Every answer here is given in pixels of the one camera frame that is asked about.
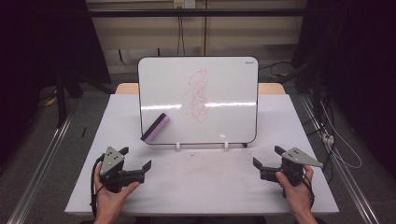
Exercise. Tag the person's left hand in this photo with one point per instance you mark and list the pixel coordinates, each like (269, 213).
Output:
(109, 202)

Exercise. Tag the thin brass vertical pole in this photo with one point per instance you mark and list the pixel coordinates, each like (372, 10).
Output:
(205, 31)

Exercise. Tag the black curtain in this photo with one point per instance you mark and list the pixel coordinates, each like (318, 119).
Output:
(367, 62)
(31, 46)

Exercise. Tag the white whiteboard with black frame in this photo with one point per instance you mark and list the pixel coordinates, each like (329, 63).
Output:
(168, 81)

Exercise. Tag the small black floor item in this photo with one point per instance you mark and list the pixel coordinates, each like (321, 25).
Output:
(83, 132)

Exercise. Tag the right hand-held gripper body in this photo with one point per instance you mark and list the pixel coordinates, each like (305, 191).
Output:
(295, 158)

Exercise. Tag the white wall outlet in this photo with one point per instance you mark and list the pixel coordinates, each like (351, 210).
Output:
(183, 3)

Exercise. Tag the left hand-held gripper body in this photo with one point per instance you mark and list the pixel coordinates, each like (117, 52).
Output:
(112, 160)

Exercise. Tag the white plastic board holder clip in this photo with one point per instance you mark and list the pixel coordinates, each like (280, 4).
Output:
(178, 146)
(226, 145)

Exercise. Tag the person's right hand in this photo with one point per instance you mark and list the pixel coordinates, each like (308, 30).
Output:
(297, 196)

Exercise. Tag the purple and black eraser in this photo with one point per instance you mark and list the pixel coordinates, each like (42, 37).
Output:
(157, 129)

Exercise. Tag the black metal stand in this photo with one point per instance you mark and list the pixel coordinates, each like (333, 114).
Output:
(60, 102)

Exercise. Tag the wooden table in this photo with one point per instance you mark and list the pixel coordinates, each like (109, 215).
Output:
(127, 88)

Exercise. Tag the black horizontal bar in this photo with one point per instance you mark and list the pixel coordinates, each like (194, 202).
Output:
(186, 12)

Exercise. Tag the aluminium floor rail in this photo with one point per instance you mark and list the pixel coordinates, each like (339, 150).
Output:
(40, 168)
(351, 189)

